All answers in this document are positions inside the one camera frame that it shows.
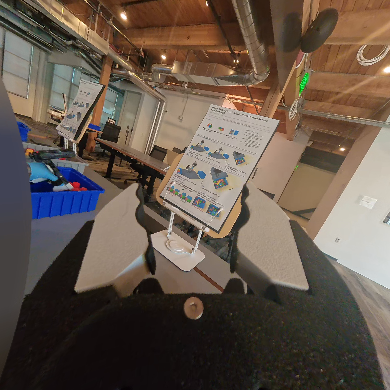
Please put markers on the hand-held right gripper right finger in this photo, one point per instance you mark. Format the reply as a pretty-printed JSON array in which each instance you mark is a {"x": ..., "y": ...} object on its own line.
[{"x": 269, "y": 246}]

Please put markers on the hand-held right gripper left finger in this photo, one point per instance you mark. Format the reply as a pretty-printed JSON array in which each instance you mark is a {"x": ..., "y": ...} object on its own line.
[{"x": 114, "y": 240}]

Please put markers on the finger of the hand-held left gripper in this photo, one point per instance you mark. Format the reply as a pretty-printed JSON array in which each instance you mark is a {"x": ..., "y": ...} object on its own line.
[{"x": 62, "y": 187}]

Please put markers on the pile of mega blocks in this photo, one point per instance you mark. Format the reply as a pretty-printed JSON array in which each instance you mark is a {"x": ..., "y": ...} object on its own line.
[{"x": 78, "y": 186}]

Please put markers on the person's left hand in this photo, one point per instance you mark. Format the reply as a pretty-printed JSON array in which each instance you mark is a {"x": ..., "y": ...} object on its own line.
[{"x": 41, "y": 172}]

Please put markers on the grey plastic bin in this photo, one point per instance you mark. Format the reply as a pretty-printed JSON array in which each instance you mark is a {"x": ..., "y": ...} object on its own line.
[{"x": 77, "y": 166}]

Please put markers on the small blue plastic bin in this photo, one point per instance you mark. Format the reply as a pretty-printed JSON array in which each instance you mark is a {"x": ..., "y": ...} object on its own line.
[{"x": 23, "y": 131}]

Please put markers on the instruction board on stand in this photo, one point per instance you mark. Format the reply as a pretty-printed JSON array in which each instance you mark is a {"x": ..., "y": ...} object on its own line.
[{"x": 80, "y": 106}]

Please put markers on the black office chair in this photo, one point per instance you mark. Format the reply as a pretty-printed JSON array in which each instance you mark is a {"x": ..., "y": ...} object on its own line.
[
  {"x": 109, "y": 134},
  {"x": 157, "y": 151},
  {"x": 141, "y": 173}
]

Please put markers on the white tablet stand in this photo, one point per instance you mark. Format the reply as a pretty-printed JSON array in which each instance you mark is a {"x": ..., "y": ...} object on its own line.
[{"x": 178, "y": 248}]

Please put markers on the long brown office table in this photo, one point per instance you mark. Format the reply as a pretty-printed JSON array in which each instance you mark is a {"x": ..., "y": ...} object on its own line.
[{"x": 134, "y": 152}]

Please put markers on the wooden backing board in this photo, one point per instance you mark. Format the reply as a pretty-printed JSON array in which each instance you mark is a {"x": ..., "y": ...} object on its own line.
[{"x": 170, "y": 164}]

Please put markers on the window roller blind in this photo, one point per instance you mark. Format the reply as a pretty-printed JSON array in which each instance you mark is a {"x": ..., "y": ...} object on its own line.
[{"x": 18, "y": 61}]

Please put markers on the printed instruction sheet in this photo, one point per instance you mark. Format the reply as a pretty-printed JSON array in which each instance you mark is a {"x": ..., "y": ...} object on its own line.
[{"x": 219, "y": 158}]

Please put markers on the green exit sign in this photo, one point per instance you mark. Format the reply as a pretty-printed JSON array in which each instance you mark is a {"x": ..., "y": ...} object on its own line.
[{"x": 303, "y": 83}]

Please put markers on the black round ceiling speaker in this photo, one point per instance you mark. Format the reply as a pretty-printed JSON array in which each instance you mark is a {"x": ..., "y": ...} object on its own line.
[{"x": 320, "y": 29}]

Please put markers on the white paper wall notice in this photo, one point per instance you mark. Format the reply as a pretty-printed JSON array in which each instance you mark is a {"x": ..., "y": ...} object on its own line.
[{"x": 368, "y": 201}]

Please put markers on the thin metal duct pipe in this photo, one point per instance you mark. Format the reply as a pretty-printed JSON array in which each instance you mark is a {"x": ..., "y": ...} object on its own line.
[{"x": 140, "y": 82}]

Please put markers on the rectangular metal air duct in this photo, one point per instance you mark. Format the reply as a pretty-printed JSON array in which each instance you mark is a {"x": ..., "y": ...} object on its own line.
[{"x": 198, "y": 71}]

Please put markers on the round spiral metal duct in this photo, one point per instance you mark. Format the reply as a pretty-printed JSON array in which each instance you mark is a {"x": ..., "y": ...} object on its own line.
[{"x": 253, "y": 42}]

